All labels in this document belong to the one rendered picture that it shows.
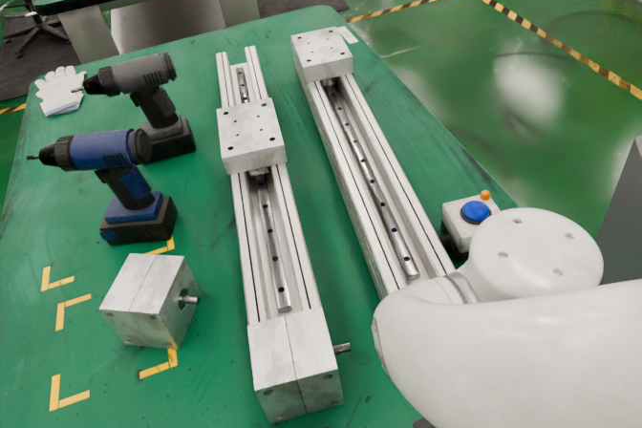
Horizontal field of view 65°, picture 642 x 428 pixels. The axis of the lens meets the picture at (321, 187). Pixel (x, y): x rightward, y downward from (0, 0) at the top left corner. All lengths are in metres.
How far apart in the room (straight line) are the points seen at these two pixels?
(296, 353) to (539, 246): 0.36
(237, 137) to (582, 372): 0.75
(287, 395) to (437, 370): 0.38
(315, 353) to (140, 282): 0.28
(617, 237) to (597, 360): 0.51
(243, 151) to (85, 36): 1.59
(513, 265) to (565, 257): 0.03
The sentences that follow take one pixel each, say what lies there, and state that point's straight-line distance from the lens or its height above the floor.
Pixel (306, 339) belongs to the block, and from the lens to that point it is 0.65.
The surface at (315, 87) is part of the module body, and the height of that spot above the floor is 0.86.
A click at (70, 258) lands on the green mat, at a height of 0.78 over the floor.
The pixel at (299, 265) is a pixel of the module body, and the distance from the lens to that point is 0.73.
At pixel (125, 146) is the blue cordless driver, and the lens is 0.83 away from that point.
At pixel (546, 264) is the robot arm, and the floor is 1.16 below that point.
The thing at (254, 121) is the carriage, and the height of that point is 0.90.
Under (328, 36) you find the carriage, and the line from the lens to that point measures 1.20.
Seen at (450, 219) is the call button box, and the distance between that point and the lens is 0.82.
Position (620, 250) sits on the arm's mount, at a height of 0.88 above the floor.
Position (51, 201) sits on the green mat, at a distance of 1.17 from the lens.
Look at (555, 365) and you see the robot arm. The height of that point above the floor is 1.20.
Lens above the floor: 1.43
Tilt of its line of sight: 42 degrees down
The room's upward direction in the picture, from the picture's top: 9 degrees counter-clockwise
